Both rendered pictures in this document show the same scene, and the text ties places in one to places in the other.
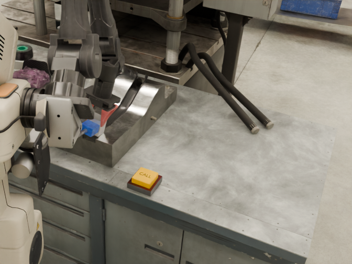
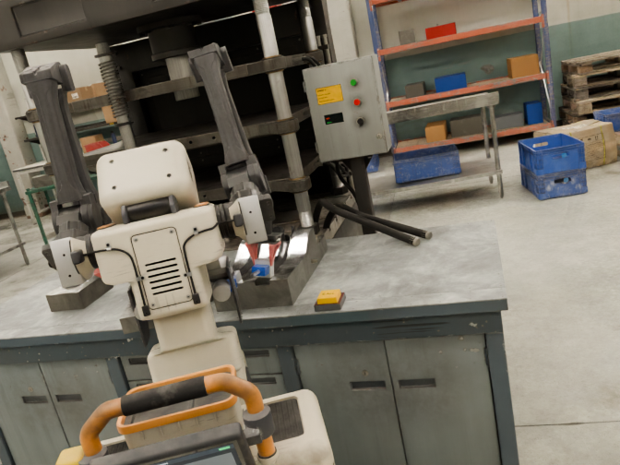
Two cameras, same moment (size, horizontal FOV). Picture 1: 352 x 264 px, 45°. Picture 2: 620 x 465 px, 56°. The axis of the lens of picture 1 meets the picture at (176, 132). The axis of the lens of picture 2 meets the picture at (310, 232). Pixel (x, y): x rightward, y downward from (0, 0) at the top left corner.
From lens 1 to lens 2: 68 cm
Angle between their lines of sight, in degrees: 18
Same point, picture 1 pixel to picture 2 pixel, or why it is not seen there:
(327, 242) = (547, 371)
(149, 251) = (357, 390)
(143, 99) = (298, 244)
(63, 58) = (236, 176)
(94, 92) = not seen: hidden behind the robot
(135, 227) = (335, 364)
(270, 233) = (465, 295)
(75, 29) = (238, 153)
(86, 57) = (254, 171)
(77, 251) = not seen: hidden behind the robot
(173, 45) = (304, 207)
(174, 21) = (299, 181)
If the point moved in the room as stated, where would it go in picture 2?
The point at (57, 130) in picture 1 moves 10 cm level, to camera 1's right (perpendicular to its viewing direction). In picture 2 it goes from (252, 225) to (292, 216)
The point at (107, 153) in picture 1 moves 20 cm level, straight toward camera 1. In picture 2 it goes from (283, 291) to (303, 312)
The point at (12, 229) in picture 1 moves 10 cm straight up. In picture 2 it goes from (229, 347) to (219, 310)
